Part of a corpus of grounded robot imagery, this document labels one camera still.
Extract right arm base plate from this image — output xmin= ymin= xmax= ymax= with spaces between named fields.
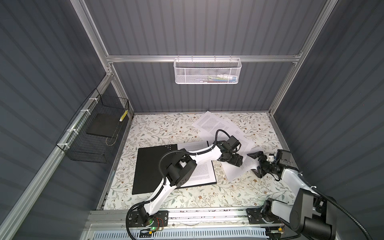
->
xmin=246 ymin=207 xmax=282 ymax=224

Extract yellow green marker pen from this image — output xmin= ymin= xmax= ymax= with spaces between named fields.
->
xmin=119 ymin=110 xmax=129 ymax=122

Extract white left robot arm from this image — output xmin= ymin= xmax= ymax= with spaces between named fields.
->
xmin=137 ymin=136 xmax=243 ymax=220

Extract white ventilated front rail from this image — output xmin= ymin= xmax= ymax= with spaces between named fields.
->
xmin=91 ymin=229 xmax=268 ymax=240

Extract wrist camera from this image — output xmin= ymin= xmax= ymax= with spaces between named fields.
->
xmin=267 ymin=149 xmax=292 ymax=165
xmin=226 ymin=136 xmax=242 ymax=152

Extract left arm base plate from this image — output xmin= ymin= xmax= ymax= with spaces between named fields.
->
xmin=126 ymin=211 xmax=169 ymax=228

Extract printed paper sheet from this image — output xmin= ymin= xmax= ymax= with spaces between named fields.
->
xmin=222 ymin=147 xmax=264 ymax=182
xmin=192 ymin=111 xmax=244 ymax=143
xmin=177 ymin=141 xmax=217 ymax=189

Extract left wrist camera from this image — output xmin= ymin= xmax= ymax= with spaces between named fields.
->
xmin=226 ymin=136 xmax=242 ymax=152

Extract white wire mesh basket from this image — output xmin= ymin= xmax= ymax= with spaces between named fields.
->
xmin=173 ymin=58 xmax=242 ymax=85

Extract floral patterned table mat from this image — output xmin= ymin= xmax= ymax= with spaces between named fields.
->
xmin=104 ymin=112 xmax=295 ymax=210

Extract black wire basket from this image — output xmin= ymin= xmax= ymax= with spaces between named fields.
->
xmin=57 ymin=90 xmax=130 ymax=164

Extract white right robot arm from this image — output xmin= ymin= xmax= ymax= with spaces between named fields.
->
xmin=247 ymin=150 xmax=337 ymax=240

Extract printed paper sheet back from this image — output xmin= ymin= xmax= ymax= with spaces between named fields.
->
xmin=192 ymin=111 xmax=244 ymax=143

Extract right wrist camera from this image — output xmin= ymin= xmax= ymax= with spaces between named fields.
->
xmin=267 ymin=149 xmax=292 ymax=165

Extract pens in white basket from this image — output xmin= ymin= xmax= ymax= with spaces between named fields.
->
xmin=196 ymin=75 xmax=238 ymax=84

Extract red folder black inside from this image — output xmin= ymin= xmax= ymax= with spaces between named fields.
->
xmin=131 ymin=140 xmax=218 ymax=195

